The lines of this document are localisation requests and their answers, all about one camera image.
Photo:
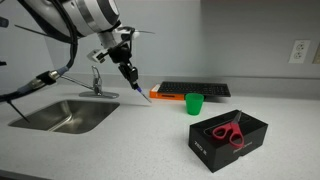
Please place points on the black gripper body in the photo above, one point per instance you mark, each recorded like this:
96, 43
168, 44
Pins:
119, 53

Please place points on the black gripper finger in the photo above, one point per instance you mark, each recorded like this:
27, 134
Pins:
124, 70
133, 78

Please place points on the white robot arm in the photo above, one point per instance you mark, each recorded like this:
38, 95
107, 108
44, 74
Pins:
90, 13

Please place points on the green plastic cup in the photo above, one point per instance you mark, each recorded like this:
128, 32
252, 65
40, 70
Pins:
194, 104

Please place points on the chrome faucet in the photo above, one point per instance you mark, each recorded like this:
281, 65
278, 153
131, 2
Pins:
96, 85

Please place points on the orange flat box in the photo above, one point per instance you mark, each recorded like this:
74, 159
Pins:
165, 95

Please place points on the black keyboard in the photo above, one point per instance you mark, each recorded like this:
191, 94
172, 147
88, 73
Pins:
195, 88

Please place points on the stainless steel sink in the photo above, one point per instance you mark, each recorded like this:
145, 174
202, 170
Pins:
66, 115

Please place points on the black ZED box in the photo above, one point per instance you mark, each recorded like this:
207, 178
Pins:
223, 146

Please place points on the thin black rod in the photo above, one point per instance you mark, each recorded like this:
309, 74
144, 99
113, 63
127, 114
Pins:
18, 111

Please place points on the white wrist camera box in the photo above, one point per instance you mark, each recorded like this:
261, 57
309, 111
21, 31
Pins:
97, 55

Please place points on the white wall power outlet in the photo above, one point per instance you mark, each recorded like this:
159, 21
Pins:
299, 51

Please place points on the beige wall switch plate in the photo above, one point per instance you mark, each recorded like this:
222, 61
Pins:
317, 55

